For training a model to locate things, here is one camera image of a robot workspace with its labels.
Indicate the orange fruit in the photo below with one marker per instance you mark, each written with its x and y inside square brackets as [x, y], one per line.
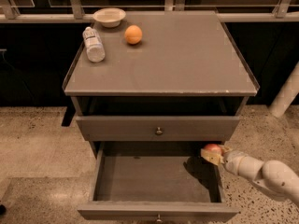
[133, 35]

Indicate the metal window railing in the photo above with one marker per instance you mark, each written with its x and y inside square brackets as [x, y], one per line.
[82, 10]

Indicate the white pipe post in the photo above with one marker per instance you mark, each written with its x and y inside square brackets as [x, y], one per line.
[287, 94]

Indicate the brass top drawer knob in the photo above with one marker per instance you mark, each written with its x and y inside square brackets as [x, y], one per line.
[159, 131]

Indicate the black object at floor edge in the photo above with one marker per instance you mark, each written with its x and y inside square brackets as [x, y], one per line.
[2, 209]

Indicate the white bowl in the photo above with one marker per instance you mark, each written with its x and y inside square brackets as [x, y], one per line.
[109, 17]

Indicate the open grey middle drawer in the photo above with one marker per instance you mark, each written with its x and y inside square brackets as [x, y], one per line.
[139, 180]

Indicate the brass drawer knob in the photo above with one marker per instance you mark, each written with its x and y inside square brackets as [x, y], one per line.
[159, 131]
[158, 219]

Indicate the clear plastic water bottle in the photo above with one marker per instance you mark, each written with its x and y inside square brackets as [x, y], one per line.
[93, 44]

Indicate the red apple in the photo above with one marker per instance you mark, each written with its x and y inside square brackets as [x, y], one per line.
[213, 148]

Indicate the grey top drawer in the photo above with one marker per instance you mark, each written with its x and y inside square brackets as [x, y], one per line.
[142, 128]

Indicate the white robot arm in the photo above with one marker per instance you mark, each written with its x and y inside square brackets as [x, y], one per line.
[274, 179]

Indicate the brass middle drawer knob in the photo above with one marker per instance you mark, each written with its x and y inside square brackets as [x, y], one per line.
[158, 219]

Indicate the grey wooden drawer cabinet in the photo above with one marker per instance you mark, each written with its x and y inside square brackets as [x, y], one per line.
[186, 64]

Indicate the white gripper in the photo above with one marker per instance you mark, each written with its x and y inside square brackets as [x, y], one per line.
[231, 160]

